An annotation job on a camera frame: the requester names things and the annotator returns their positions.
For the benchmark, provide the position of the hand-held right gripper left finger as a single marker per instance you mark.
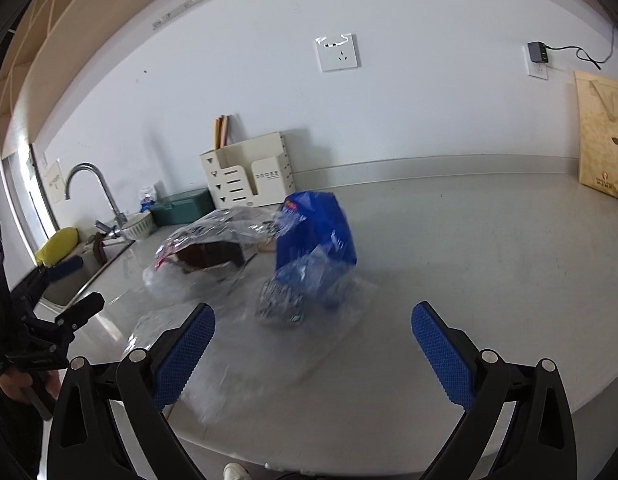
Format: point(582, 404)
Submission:
point(186, 355)

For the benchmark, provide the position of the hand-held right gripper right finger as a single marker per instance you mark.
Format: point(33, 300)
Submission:
point(441, 355)

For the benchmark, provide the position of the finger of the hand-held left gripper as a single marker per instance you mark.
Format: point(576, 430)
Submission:
point(29, 287)
point(81, 309)

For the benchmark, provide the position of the large clear plastic sheet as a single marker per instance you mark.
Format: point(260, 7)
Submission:
point(269, 355)

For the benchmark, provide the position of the silver blister pack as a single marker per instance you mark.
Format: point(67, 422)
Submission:
point(281, 305)

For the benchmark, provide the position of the printed clear plastic bag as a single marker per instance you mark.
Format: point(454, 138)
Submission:
point(214, 227)

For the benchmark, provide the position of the blue plastic bag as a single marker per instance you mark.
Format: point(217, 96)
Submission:
point(319, 232)

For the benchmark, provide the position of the person's left hand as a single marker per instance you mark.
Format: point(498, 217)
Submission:
point(11, 386)

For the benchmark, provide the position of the steel sink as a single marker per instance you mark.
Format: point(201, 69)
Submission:
point(79, 275)

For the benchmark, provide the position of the blue sponge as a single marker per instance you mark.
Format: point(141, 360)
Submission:
point(65, 268)

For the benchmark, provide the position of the yellow cloth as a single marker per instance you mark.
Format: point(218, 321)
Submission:
point(56, 246)

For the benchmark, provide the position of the window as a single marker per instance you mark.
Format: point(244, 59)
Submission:
point(26, 195)

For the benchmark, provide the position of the white striped bowl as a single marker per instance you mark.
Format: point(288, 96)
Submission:
point(138, 227)

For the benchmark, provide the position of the white paper notice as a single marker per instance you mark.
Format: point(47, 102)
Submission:
point(54, 182)

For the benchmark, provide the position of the chrome faucet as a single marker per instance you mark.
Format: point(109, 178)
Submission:
point(106, 195)

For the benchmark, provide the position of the white shoe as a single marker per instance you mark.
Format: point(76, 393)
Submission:
point(235, 471)

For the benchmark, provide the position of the teal lidded box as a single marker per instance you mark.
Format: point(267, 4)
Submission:
point(181, 207)

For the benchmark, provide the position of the beige desktop organizer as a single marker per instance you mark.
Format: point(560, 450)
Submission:
point(269, 180)

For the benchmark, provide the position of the orange wooden boards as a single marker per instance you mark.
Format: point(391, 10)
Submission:
point(222, 132)

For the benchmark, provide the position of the brown paper bag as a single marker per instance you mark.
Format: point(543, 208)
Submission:
point(601, 145)

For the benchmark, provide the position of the grey plug-in charger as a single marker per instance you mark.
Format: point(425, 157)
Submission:
point(538, 52)

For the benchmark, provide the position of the wooden wall shelf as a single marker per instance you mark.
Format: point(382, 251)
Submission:
point(64, 25)

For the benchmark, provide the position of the white wall socket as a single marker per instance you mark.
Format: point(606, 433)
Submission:
point(339, 55)
point(538, 71)

